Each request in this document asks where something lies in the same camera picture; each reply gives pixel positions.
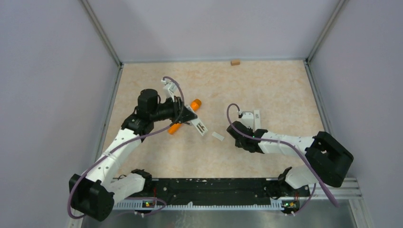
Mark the white slotted cable duct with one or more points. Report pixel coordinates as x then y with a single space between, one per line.
150 205

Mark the small brown wooden block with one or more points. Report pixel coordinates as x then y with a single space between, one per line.
235 62

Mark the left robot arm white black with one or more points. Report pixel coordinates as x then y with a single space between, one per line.
94 193

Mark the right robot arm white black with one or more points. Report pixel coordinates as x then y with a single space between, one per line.
326 161

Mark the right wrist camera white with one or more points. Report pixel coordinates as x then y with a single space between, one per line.
247 118

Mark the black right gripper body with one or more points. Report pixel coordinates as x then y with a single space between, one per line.
238 144

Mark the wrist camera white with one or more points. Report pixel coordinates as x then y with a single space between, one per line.
169 88
247 118

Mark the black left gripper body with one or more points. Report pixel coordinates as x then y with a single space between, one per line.
173 110

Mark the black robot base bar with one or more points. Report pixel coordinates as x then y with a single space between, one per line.
219 191

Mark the small white battery cover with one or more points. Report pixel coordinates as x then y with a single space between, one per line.
218 136

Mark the small white remote control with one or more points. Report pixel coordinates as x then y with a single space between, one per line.
199 126

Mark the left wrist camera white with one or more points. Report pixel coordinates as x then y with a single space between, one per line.
169 88

